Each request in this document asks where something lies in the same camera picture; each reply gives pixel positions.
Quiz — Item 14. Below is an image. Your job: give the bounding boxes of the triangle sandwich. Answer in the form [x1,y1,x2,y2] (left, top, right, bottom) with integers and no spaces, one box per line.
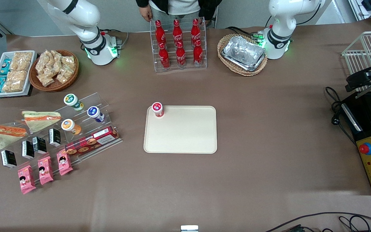
[0,125,28,152]
[21,111,62,133]

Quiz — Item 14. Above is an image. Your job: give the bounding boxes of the aluminium foil tray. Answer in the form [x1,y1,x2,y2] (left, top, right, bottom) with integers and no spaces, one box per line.
[222,35,266,72]

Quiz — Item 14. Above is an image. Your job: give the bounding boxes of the beige plastic serving tray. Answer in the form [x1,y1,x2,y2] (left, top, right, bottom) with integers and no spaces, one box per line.
[143,105,218,154]

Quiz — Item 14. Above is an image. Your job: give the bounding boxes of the person's right hand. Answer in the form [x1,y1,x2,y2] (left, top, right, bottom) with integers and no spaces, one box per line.
[139,6,154,22]

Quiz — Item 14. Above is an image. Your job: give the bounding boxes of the silver flat metal bar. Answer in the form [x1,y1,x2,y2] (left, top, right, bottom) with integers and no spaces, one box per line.
[355,87,371,99]

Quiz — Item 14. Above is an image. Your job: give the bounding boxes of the black sealing machine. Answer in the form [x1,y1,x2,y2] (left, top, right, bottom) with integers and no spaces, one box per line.
[339,90,371,196]

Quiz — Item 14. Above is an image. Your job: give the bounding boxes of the small black drink carton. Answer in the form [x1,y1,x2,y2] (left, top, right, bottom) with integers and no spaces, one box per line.
[49,128,62,147]
[32,137,47,154]
[1,150,17,169]
[22,140,35,159]

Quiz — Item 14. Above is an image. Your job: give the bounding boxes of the rice cracker pack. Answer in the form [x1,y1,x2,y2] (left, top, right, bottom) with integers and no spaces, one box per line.
[11,52,33,71]
[4,70,28,93]

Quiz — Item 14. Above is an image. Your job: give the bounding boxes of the pink snack packet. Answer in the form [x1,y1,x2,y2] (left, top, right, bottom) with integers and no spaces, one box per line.
[17,165,36,195]
[38,156,54,185]
[56,149,73,176]

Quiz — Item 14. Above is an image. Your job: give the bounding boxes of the clear bag puffed snacks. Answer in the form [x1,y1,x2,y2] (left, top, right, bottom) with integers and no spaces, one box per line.
[37,73,56,87]
[56,66,74,83]
[50,50,64,73]
[62,55,76,70]
[36,52,52,75]

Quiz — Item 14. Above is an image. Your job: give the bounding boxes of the orange lid yogurt cup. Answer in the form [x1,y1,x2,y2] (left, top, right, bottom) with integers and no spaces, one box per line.
[61,119,82,135]

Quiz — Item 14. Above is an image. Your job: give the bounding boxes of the white rectangular dish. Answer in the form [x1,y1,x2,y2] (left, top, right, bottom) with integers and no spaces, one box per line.
[0,51,38,98]

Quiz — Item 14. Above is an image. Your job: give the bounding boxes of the brown round wicker basket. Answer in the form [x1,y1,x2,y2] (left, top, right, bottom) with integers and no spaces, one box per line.
[29,49,79,92]

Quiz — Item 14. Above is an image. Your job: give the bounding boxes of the green lid yogurt cup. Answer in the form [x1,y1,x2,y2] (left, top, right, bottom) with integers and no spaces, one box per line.
[64,93,85,111]

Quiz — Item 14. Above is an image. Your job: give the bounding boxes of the red plaid cookie box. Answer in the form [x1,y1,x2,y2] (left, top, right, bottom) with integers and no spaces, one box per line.
[64,126,120,157]

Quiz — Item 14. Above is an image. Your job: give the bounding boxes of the blue lid yogurt cup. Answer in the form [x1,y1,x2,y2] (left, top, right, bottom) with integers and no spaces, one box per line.
[87,106,105,123]

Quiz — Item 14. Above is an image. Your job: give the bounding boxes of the clear acrylic stepped display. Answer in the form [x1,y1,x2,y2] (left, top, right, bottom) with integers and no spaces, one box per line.
[0,92,123,186]

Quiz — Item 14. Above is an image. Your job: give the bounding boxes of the light woven wicker basket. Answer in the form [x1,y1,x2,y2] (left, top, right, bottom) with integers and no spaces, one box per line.
[217,34,268,77]

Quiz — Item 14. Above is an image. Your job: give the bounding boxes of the clear acrylic bottle rack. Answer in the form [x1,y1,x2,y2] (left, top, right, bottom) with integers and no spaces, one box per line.
[149,17,208,73]

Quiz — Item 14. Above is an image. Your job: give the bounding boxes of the red cola bottle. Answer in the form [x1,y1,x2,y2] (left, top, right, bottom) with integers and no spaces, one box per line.
[176,41,186,68]
[193,40,204,67]
[155,20,166,45]
[173,19,183,44]
[191,18,201,42]
[158,43,170,70]

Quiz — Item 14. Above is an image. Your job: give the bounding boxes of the red lid yogurt cup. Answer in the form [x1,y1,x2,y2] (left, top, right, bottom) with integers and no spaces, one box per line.
[151,102,165,118]

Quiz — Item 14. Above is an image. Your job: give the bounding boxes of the person torso white sweater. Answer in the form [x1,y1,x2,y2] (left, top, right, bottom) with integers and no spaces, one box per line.
[149,0,203,16]

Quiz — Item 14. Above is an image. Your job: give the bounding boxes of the silver machine handle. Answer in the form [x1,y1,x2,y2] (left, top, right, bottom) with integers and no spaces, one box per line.
[342,103,364,132]

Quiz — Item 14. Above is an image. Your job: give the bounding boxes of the black power cable with plug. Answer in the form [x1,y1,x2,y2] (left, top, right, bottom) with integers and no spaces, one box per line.
[325,86,357,146]

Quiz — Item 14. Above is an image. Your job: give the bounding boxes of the black left base cable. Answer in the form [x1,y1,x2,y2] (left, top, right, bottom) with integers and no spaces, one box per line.
[226,26,265,41]

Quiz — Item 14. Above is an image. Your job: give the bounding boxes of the long black cable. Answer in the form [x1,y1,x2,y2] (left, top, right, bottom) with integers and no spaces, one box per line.
[264,212,371,232]

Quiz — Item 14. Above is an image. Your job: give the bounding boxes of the looped black cable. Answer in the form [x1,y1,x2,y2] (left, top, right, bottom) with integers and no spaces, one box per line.
[338,215,371,232]

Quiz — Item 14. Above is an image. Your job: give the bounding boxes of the grey right base cable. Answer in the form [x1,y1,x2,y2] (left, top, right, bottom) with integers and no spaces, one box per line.
[100,29,130,49]

